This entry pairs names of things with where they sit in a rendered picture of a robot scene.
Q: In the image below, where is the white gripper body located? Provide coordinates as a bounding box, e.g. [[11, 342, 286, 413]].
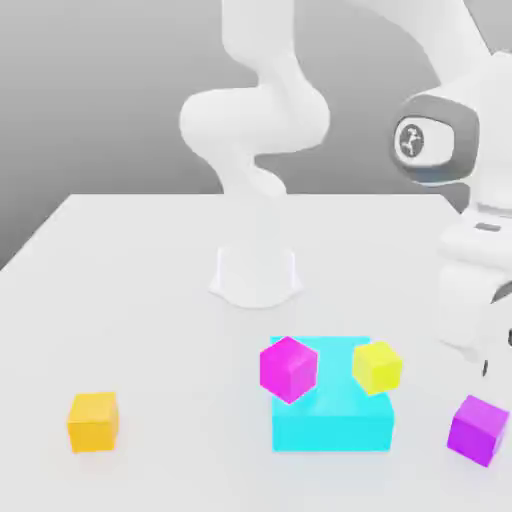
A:
[[437, 257, 512, 379]]

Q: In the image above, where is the small orange cube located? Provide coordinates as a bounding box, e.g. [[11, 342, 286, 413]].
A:
[[66, 391, 120, 455]]

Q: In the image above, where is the small yellow cube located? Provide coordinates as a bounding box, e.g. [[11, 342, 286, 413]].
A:
[[351, 340, 404, 397]]

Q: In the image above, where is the small purple cube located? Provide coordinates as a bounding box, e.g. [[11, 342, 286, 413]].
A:
[[446, 394, 511, 469]]

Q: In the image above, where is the large cyan box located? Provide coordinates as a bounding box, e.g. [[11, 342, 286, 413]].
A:
[[270, 335, 396, 454]]

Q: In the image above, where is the small magenta cube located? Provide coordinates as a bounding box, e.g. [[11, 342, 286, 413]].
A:
[[258, 335, 320, 406]]

